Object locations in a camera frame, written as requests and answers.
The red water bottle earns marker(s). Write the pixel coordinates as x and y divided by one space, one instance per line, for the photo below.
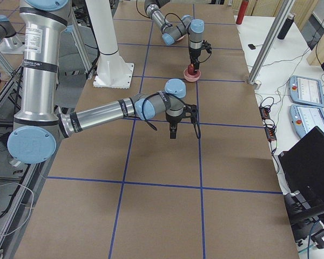
242 11

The aluminium frame post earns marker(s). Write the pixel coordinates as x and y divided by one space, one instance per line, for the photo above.
270 38

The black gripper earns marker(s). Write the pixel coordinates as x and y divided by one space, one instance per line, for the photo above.
194 54
173 121

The small black square device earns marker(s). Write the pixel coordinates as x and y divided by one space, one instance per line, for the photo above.
251 46

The black power strip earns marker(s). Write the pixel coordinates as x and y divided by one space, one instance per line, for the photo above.
269 124

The black laptop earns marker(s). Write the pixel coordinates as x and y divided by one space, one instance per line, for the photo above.
303 164

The pink bowl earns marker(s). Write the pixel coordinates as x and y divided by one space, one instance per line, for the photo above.
191 78

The black water bottle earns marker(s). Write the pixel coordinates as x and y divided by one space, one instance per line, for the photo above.
286 26

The near teach pendant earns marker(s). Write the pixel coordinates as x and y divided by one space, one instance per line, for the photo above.
304 118

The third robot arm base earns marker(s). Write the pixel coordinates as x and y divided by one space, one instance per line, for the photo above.
10 41

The white camera stand pillar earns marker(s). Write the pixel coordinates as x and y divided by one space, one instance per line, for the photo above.
112 70

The far teach pendant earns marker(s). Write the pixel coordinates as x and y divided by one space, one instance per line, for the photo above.
307 91

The teach pendant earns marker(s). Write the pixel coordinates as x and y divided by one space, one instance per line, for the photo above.
304 118
307 91

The red apple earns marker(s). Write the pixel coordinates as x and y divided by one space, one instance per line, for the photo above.
190 72

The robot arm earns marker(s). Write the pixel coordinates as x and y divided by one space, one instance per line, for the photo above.
36 126
188 25

